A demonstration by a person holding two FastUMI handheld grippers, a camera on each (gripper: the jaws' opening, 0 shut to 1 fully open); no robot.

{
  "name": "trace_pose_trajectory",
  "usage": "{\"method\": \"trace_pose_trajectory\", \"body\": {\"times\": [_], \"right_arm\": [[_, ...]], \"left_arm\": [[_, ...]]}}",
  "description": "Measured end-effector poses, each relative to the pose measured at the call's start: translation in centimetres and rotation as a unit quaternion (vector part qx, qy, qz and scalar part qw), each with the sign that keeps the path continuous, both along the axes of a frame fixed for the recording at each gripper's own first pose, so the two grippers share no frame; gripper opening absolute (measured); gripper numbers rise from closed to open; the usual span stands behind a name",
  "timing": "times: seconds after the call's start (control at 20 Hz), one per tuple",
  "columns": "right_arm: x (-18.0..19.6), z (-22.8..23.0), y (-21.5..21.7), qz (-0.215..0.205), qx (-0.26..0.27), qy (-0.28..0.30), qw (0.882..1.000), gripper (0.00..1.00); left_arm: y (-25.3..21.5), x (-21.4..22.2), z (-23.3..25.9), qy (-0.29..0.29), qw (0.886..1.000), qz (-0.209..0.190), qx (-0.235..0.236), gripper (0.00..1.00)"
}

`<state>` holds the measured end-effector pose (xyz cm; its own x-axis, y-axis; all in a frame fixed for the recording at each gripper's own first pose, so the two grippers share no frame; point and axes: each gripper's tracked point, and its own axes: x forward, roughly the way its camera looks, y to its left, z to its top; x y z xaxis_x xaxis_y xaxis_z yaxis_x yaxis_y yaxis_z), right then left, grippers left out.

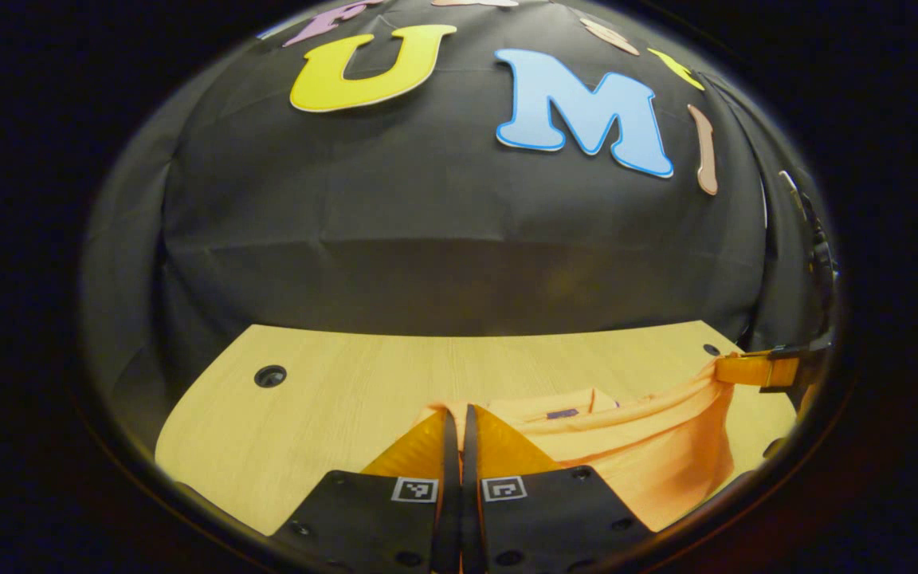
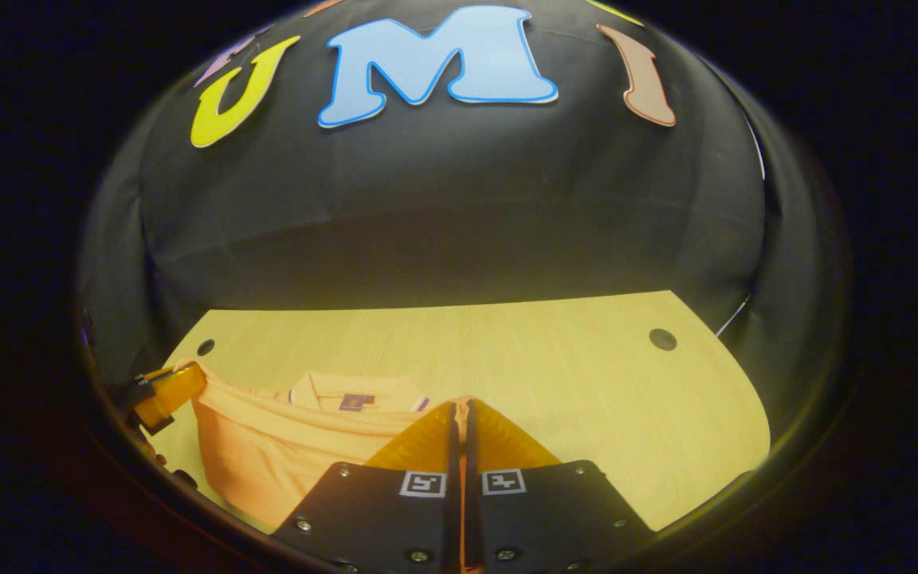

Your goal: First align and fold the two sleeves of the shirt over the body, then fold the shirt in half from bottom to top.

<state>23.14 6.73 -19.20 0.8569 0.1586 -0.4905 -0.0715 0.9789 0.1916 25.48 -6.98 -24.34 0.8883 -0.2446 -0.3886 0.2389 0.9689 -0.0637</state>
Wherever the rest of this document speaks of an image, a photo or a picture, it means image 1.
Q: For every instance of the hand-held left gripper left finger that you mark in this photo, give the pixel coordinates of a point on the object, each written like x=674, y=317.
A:
x=371, y=530

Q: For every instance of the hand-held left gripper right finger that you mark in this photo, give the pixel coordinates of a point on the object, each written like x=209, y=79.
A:
x=543, y=526

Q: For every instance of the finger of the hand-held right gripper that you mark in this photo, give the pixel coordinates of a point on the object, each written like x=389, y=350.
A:
x=754, y=371

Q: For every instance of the orange T-shirt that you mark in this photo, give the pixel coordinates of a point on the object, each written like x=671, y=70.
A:
x=650, y=454

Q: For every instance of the black backdrop cloth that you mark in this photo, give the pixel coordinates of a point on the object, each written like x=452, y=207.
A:
x=443, y=207

